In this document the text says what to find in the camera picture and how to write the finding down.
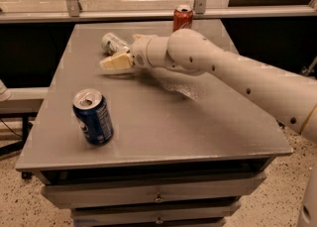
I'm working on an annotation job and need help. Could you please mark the grey lower drawer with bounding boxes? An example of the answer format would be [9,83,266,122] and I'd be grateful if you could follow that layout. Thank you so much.
[71,200,241,227]

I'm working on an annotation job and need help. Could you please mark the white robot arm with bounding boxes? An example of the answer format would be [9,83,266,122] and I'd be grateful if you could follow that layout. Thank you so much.
[100,29,317,143]

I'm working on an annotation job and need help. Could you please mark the red coca-cola can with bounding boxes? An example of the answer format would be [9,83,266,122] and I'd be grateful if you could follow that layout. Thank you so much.
[173,5,193,31]

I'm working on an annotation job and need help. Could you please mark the grey metal railing bar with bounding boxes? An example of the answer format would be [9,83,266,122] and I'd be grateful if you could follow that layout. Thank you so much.
[0,5,317,24]

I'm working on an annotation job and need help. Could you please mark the grey upper drawer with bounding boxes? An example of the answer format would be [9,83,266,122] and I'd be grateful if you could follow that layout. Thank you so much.
[42,171,266,209]

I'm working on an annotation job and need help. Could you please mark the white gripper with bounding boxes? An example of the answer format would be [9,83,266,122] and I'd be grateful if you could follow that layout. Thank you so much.
[99,34,172,70]

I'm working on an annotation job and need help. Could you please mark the blue pepsi can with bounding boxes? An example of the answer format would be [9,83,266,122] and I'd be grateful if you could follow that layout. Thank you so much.
[72,88,114,146]

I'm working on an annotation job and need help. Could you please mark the white green 7up can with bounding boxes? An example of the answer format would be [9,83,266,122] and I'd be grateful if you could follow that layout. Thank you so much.
[101,33,130,56]

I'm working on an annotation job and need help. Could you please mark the grey drawer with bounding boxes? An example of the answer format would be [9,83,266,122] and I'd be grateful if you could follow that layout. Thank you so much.
[71,200,241,227]
[42,171,266,209]

